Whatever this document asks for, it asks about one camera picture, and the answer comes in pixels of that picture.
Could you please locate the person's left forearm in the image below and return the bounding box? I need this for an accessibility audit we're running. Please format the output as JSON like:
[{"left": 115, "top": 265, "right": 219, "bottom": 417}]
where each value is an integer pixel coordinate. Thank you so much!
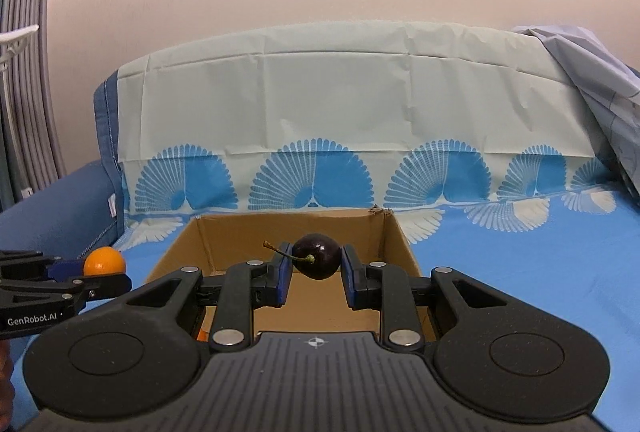
[{"left": 0, "top": 342, "right": 15, "bottom": 432}]

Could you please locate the brown cardboard box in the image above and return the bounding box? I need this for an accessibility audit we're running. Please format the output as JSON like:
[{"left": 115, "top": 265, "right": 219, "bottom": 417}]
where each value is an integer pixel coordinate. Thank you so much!
[{"left": 145, "top": 207, "right": 443, "bottom": 346}]

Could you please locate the blue fan print cloth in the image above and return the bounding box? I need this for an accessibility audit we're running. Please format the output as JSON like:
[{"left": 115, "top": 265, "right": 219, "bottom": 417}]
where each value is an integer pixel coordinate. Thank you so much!
[{"left": 10, "top": 20, "right": 640, "bottom": 432}]

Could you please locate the white plastic rack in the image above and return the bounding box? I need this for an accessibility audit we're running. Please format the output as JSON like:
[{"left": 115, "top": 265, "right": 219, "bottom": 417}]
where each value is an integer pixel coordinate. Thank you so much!
[{"left": 0, "top": 24, "right": 40, "bottom": 73}]

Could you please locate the grey pleated curtain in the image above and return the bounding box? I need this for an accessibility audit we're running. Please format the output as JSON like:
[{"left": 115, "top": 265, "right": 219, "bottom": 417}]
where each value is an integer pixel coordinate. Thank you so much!
[{"left": 0, "top": 0, "right": 67, "bottom": 213}]

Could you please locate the grey blue crumpled cloth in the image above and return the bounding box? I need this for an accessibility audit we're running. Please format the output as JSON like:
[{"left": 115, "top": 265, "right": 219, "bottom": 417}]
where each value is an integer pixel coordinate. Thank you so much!
[{"left": 512, "top": 25, "right": 640, "bottom": 199}]

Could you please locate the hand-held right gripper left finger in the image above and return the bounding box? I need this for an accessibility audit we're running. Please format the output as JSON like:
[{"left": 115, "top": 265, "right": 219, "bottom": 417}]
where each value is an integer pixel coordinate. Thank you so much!
[{"left": 127, "top": 241, "right": 294, "bottom": 353}]

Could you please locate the dark cherry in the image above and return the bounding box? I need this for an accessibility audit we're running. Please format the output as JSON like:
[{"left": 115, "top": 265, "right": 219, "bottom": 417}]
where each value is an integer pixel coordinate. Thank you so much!
[{"left": 263, "top": 233, "right": 342, "bottom": 282}]

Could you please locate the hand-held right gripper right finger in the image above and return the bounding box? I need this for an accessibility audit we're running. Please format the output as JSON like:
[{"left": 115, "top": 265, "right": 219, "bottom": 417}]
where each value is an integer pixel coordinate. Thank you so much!
[{"left": 341, "top": 243, "right": 506, "bottom": 353}]

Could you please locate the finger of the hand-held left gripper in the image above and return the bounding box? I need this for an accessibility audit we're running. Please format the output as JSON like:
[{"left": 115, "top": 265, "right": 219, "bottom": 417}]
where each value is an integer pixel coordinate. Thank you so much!
[
  {"left": 45, "top": 259, "right": 87, "bottom": 281},
  {"left": 75, "top": 274, "right": 134, "bottom": 308}
]

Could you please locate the small orange tangerine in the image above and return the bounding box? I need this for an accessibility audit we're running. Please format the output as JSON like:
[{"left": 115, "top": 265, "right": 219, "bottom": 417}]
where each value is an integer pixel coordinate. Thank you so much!
[{"left": 83, "top": 248, "right": 127, "bottom": 277}]

